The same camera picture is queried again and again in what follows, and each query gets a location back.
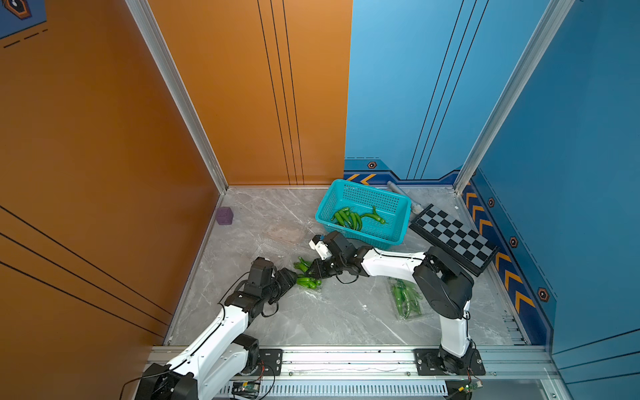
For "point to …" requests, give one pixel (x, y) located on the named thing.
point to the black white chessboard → (439, 231)
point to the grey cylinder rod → (416, 207)
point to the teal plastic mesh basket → (346, 202)
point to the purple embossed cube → (224, 215)
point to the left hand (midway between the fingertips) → (294, 274)
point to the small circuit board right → (473, 386)
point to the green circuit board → (250, 389)
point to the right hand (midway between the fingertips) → (308, 273)
